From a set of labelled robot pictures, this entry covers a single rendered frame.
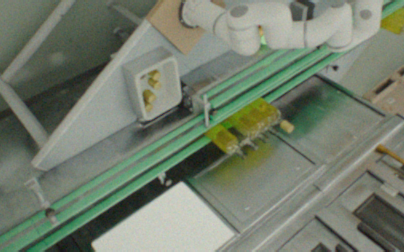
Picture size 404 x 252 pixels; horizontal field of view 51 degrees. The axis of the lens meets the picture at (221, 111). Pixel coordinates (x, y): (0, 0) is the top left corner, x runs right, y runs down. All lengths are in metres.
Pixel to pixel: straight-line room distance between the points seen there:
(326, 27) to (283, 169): 0.65
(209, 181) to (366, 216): 0.61
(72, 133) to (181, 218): 0.50
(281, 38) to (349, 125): 0.77
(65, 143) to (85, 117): 0.12
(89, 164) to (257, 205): 0.63
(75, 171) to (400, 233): 1.19
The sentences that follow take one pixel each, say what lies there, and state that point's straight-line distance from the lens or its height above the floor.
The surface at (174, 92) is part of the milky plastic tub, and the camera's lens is 1.65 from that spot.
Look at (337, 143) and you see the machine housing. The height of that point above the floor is 1.26.
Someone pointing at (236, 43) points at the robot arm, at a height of 1.05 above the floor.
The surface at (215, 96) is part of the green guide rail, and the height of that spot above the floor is 0.92.
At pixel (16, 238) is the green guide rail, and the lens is 1.54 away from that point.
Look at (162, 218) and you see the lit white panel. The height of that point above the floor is 1.08.
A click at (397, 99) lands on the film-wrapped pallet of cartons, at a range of 5.66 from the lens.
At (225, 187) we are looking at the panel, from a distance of 1.67.
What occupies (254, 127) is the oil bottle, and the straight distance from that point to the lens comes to 1.66.
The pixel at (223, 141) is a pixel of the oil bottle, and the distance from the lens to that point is 1.62.
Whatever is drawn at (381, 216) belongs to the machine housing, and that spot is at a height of 1.59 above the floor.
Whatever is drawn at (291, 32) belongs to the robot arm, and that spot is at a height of 1.18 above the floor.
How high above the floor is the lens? 1.90
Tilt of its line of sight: 34 degrees down
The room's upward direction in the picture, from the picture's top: 128 degrees clockwise
